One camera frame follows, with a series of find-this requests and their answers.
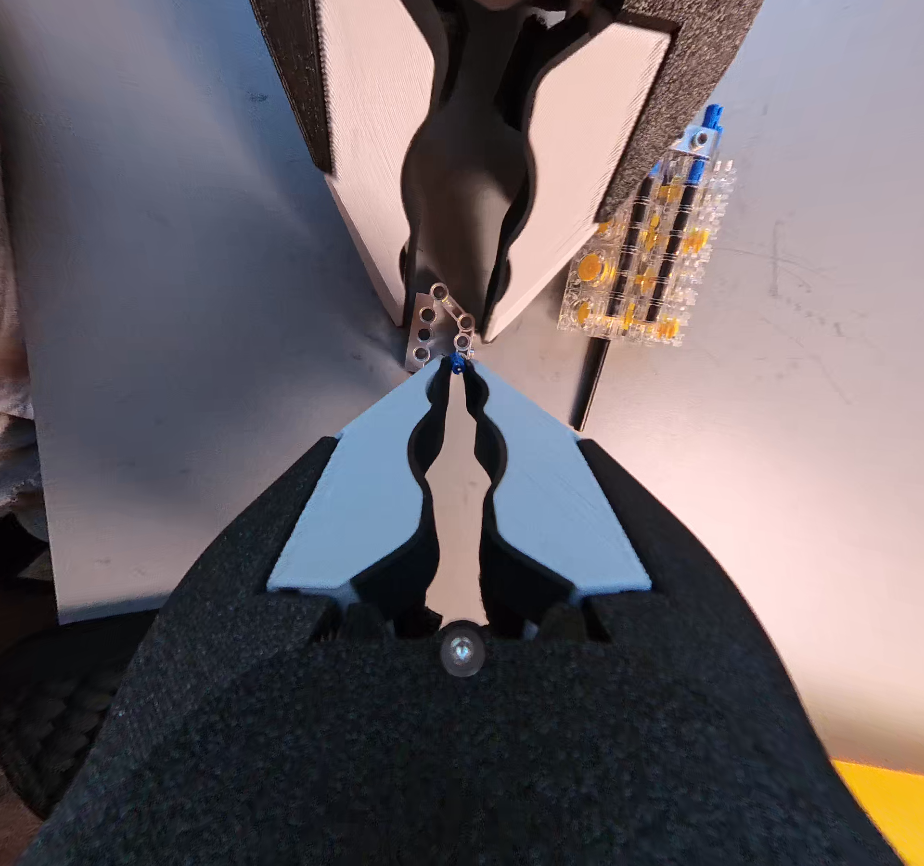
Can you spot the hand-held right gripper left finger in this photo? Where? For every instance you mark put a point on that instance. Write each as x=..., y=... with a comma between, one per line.
x=354, y=512

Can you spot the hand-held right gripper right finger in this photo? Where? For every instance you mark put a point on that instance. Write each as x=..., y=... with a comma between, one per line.
x=563, y=512

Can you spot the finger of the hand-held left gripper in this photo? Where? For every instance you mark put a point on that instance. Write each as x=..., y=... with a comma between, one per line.
x=585, y=158
x=368, y=122

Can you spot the clear toy brick engine model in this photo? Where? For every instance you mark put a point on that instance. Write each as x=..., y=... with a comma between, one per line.
x=650, y=281

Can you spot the blue toy pin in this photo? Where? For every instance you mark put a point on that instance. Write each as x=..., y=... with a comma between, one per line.
x=458, y=364

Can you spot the grey perforated toy plate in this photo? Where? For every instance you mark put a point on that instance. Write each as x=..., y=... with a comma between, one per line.
x=426, y=325

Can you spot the yellow corrugated box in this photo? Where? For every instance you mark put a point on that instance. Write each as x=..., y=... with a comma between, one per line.
x=888, y=808

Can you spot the grey desk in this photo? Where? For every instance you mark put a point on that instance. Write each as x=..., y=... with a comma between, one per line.
x=794, y=447

